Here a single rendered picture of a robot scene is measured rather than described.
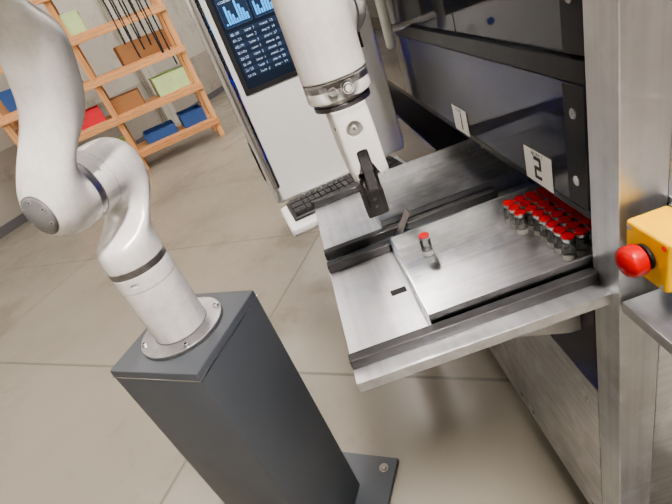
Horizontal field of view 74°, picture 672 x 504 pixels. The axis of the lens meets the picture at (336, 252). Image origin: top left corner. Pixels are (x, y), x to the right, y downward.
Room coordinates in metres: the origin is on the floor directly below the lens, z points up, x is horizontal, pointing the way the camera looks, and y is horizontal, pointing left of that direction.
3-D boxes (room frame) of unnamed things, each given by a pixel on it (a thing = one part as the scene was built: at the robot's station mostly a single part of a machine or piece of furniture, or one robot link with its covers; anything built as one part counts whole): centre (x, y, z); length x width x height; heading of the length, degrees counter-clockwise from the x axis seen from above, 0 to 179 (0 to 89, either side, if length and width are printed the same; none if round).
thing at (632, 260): (0.39, -0.33, 0.99); 0.04 x 0.04 x 0.04; 87
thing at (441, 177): (0.99, -0.29, 0.90); 0.34 x 0.26 x 0.04; 87
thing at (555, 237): (0.64, -0.36, 0.90); 0.18 x 0.02 x 0.05; 177
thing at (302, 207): (1.35, -0.11, 0.82); 0.40 x 0.14 x 0.02; 96
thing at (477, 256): (0.65, -0.27, 0.90); 0.34 x 0.26 x 0.04; 87
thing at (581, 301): (0.82, -0.21, 0.87); 0.70 x 0.48 x 0.02; 177
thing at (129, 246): (0.87, 0.36, 1.16); 0.19 x 0.12 x 0.24; 151
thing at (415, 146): (1.50, -0.41, 0.73); 1.98 x 0.01 x 0.25; 177
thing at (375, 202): (0.57, -0.08, 1.12); 0.03 x 0.03 x 0.07; 87
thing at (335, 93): (0.58, -0.08, 1.27); 0.09 x 0.08 x 0.03; 177
